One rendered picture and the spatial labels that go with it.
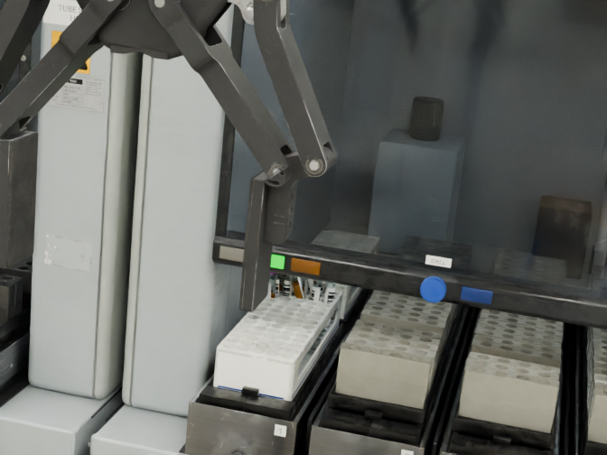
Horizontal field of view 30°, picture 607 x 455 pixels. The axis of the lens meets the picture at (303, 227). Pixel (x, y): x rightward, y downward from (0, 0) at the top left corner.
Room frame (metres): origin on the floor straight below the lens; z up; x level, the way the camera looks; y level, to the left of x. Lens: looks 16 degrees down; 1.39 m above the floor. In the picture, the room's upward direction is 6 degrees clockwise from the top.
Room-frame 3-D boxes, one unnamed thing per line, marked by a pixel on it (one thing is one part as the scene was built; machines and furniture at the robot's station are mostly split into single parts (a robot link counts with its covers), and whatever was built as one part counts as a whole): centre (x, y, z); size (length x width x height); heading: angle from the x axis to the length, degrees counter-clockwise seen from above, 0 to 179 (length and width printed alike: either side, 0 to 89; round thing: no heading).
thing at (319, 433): (1.52, -0.17, 0.78); 0.73 x 0.14 x 0.09; 168
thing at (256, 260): (0.56, 0.02, 1.22); 0.03 x 0.01 x 0.07; 168
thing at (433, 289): (1.26, -0.16, 0.98); 0.03 x 0.01 x 0.03; 78
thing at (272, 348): (1.42, 0.01, 0.83); 0.30 x 0.10 x 0.06; 168
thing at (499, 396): (1.26, -0.27, 0.85); 0.12 x 0.02 x 0.06; 77
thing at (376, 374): (1.29, -0.12, 0.85); 0.12 x 0.02 x 0.06; 79
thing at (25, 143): (0.59, 0.16, 1.22); 0.03 x 0.01 x 0.07; 168
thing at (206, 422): (1.55, -0.02, 0.78); 0.73 x 0.14 x 0.09; 168
